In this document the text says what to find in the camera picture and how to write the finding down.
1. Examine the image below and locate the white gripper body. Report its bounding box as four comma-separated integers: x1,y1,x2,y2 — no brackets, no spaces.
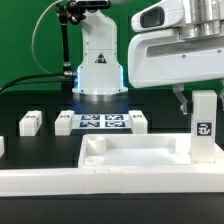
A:
128,0,224,88

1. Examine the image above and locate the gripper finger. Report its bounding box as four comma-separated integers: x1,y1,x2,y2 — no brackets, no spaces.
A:
173,84,193,115
218,87,224,110

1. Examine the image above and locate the white desk top tray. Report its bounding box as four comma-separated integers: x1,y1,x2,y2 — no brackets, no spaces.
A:
78,133,224,172

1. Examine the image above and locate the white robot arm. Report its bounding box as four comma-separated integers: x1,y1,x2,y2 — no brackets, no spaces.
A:
75,0,224,113

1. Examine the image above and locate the fiducial marker sheet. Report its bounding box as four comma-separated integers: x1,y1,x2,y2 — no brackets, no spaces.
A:
72,114,131,130

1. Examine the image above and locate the white front fence wall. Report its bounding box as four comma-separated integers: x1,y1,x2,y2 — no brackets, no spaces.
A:
0,166,224,197

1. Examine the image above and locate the white fence wall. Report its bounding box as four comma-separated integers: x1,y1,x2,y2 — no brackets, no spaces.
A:
0,166,224,197
0,136,5,158

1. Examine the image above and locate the grey curved cable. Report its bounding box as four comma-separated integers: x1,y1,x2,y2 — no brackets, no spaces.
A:
31,0,65,75

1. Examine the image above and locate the black cable bundle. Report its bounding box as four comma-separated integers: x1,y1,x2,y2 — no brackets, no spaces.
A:
0,73,66,95

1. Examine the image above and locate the white left fence wall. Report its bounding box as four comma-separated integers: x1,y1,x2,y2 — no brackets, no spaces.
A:
0,136,5,158

